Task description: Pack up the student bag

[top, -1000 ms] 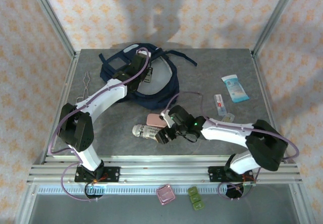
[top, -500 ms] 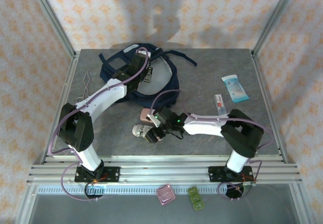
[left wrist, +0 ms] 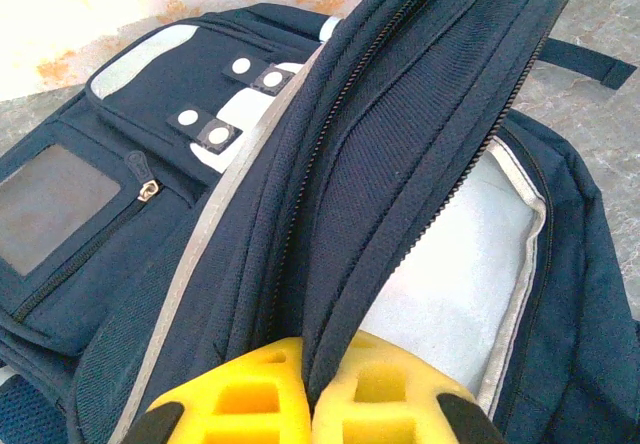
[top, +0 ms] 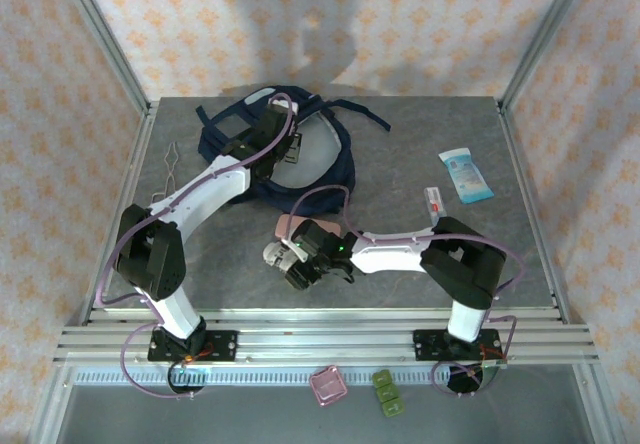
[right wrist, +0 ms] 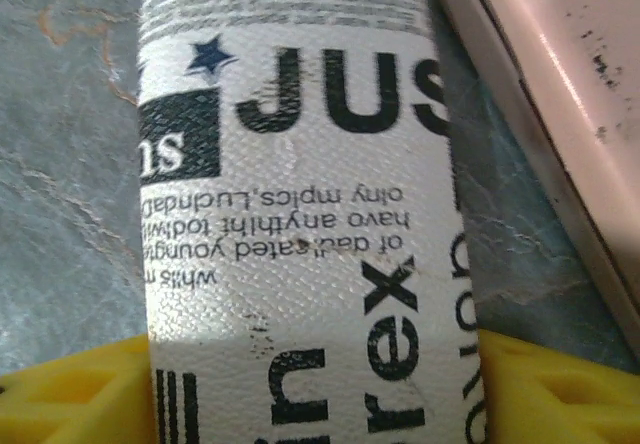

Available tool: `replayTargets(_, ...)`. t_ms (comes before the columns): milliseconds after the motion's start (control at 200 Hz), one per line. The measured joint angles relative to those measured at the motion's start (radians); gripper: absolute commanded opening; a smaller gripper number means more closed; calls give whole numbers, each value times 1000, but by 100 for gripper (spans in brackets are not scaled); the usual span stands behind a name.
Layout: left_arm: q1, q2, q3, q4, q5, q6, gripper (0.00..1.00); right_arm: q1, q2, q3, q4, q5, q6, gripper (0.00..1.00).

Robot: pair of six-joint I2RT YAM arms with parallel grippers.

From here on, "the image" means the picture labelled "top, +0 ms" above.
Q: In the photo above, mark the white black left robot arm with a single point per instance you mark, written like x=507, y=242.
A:
x=210, y=189

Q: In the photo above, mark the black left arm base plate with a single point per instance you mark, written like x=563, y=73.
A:
x=222, y=345

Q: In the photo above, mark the white pouch with black print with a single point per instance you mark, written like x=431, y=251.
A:
x=277, y=256

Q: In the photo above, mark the pink hard case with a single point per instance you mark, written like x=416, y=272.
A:
x=286, y=226

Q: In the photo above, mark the aluminium mounting rail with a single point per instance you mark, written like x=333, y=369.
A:
x=325, y=336

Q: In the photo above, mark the blue wet wipes pack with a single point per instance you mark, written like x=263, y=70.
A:
x=465, y=176

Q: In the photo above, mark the aluminium side rail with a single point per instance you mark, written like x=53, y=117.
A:
x=512, y=139
x=119, y=214

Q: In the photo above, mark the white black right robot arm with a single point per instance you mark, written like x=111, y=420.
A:
x=390, y=256

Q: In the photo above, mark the navy blue student backpack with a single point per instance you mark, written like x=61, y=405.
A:
x=312, y=199

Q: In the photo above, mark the pink square device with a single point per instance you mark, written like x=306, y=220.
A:
x=327, y=386

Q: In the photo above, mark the aluminium frame post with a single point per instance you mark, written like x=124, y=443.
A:
x=547, y=29
x=102, y=30

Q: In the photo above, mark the green square pad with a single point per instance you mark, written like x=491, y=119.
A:
x=392, y=409
x=387, y=393
x=382, y=378

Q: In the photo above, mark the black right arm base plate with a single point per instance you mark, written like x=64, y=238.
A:
x=425, y=345

